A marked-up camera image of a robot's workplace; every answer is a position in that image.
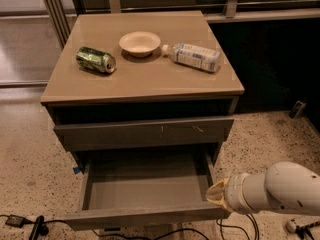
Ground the grey drawer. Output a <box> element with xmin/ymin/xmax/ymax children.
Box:
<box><xmin>65</xmin><ymin>151</ymin><xmax>229</xmax><ymax>230</ymax></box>
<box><xmin>54</xmin><ymin>117</ymin><xmax>233</xmax><ymax>151</ymax></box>

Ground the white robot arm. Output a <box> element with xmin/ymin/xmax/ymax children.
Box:
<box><xmin>206</xmin><ymin>162</ymin><xmax>320</xmax><ymax>216</ymax></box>

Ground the grey drawer cabinet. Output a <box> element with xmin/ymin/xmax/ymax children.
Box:
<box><xmin>39</xmin><ymin>10</ymin><xmax>245</xmax><ymax>240</ymax></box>

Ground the grey top drawer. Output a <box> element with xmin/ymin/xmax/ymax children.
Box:
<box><xmin>54</xmin><ymin>117</ymin><xmax>233</xmax><ymax>151</ymax></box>

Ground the white power strip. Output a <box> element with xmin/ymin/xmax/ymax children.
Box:
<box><xmin>285</xmin><ymin>218</ymin><xmax>320</xmax><ymax>234</ymax></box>

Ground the small dark floor device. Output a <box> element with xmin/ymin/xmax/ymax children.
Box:
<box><xmin>289</xmin><ymin>100</ymin><xmax>306</xmax><ymax>119</ymax></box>

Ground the clear plastic water bottle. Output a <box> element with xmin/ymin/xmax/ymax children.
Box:
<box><xmin>162</xmin><ymin>43</ymin><xmax>221</xmax><ymax>73</ymax></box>

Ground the blue tape piece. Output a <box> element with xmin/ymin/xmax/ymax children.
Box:
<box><xmin>73</xmin><ymin>167</ymin><xmax>81</xmax><ymax>175</ymax></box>

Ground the white paper bowl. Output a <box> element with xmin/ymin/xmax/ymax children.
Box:
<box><xmin>119</xmin><ymin>31</ymin><xmax>161</xmax><ymax>58</ymax></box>

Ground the green soda can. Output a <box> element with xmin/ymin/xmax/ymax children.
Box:
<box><xmin>76</xmin><ymin>46</ymin><xmax>116</xmax><ymax>74</ymax></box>

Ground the black power adapter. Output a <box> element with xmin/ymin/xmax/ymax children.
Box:
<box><xmin>5</xmin><ymin>215</ymin><xmax>25</xmax><ymax>228</ymax></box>

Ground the black looped cable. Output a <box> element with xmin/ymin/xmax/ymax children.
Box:
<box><xmin>215</xmin><ymin>213</ymin><xmax>260</xmax><ymax>240</ymax></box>

